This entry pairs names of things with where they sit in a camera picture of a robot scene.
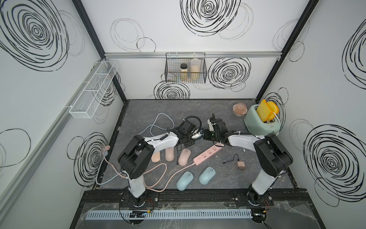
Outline pink mouse sideways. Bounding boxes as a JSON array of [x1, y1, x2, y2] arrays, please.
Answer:
[[178, 148, 191, 166]]

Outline pink power strip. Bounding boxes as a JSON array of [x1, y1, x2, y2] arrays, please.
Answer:
[[193, 143, 225, 165]]

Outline peach mouse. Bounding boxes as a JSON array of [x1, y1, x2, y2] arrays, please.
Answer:
[[151, 151, 161, 163]]

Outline pink charger plug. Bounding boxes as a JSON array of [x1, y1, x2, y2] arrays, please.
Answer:
[[237, 161, 246, 170]]

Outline light blue mouse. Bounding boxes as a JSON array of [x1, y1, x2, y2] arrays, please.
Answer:
[[176, 171, 193, 191], [199, 167, 216, 185]]

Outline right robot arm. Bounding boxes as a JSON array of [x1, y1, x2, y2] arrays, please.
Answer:
[[200, 114, 294, 206]]

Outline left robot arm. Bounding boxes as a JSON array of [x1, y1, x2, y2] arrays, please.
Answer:
[[118, 115, 202, 199]]

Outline pink mouse upright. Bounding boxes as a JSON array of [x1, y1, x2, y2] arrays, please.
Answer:
[[165, 147, 174, 162]]

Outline pink glass bowl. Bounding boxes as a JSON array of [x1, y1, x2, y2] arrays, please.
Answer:
[[233, 102, 248, 116]]

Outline mint green toaster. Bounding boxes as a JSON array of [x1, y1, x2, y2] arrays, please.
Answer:
[[244, 105, 281, 135]]

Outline yellow toast slice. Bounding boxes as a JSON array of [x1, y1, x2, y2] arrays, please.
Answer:
[[256, 99, 279, 122]]

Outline brown lid spice jar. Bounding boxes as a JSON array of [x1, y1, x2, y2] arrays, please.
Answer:
[[180, 63, 188, 81]]

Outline white lid tall jar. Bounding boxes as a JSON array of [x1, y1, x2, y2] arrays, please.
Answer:
[[190, 58, 201, 83]]

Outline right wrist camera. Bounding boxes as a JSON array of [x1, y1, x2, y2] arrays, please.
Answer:
[[207, 118, 216, 132]]

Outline black wire basket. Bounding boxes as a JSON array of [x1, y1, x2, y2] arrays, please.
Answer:
[[164, 52, 207, 84]]

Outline pink power cable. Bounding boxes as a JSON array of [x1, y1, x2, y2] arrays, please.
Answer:
[[102, 145, 196, 193]]

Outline grey cable duct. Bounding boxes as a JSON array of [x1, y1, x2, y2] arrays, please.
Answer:
[[85, 209, 253, 220]]

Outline light blue power cable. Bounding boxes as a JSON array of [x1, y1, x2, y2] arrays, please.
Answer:
[[95, 112, 175, 185]]

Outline white wire shelf basket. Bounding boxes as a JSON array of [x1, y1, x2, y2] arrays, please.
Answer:
[[69, 60, 118, 119]]

